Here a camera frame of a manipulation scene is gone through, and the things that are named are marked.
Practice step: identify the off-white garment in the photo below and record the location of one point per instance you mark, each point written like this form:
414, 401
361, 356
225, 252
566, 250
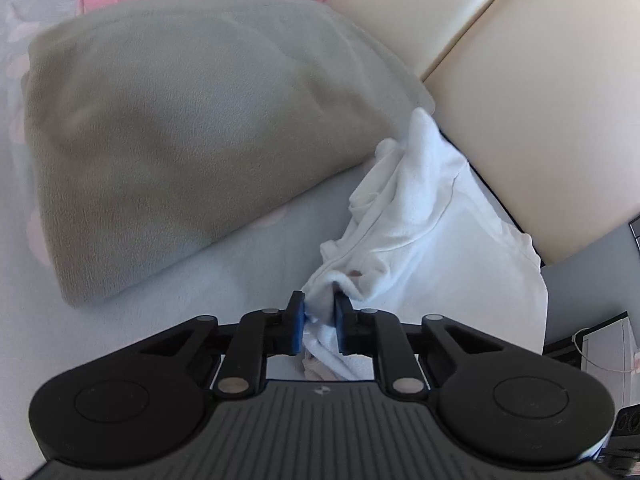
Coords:
425, 240

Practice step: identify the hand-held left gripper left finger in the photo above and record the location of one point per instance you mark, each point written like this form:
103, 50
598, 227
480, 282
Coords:
298, 325

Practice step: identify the bed with pink-dotted sheet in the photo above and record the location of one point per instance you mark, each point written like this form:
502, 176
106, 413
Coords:
225, 260

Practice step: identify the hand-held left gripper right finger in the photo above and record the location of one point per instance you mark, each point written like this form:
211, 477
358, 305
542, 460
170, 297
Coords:
341, 325

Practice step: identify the black electronic device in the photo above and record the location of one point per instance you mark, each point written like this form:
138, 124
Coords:
627, 425

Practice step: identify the beige padded headboard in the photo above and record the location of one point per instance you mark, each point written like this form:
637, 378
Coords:
525, 110

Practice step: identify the white bedside cabinet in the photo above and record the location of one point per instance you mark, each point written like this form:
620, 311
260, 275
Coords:
607, 355

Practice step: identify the grey wall switch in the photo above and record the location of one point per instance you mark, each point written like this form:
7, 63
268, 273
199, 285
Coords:
635, 232

